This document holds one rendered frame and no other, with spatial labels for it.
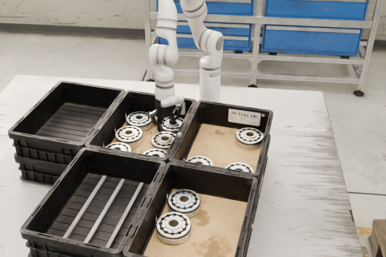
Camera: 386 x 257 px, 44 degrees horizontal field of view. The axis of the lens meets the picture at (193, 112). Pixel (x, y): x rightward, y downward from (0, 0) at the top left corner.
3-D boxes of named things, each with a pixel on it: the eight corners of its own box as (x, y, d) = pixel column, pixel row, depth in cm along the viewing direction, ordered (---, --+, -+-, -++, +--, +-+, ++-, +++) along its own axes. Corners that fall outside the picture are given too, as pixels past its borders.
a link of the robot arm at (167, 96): (163, 108, 169) (162, 93, 166) (149, 94, 178) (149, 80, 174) (185, 102, 173) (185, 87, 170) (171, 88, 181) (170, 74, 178)
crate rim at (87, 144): (127, 94, 195) (126, 89, 194) (197, 104, 189) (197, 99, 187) (83, 151, 163) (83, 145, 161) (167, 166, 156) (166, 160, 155)
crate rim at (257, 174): (197, 104, 189) (197, 99, 187) (273, 115, 182) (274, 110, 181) (167, 166, 156) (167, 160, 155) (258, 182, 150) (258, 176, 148)
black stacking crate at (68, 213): (87, 174, 168) (83, 148, 161) (167, 189, 161) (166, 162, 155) (26, 261, 135) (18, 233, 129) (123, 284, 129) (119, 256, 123)
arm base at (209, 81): (199, 94, 217) (199, 61, 208) (219, 94, 217) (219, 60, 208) (200, 105, 209) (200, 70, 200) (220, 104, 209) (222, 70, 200)
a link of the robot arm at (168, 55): (174, 66, 164) (179, 25, 162) (150, 63, 165) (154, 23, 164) (179, 66, 170) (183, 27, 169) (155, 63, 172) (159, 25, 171)
